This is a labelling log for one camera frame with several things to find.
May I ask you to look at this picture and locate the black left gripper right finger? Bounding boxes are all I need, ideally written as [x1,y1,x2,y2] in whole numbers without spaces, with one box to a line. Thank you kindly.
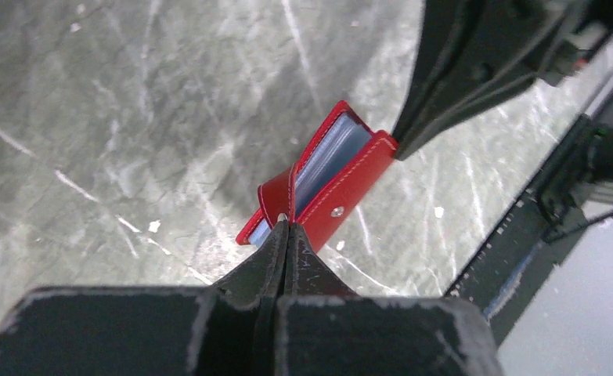
[275,222,504,376]

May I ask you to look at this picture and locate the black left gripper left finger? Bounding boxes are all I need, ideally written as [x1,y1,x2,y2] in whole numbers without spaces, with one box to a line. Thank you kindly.
[0,220,290,375]

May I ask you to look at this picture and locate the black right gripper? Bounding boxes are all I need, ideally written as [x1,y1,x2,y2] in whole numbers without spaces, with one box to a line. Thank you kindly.
[392,0,613,160]

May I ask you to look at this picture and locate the red leather card holder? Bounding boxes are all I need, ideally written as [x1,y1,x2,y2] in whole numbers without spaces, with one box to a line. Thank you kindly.
[236,101,398,252]

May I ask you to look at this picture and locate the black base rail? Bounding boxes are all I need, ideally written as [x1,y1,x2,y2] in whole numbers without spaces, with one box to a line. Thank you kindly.
[446,84,613,344]

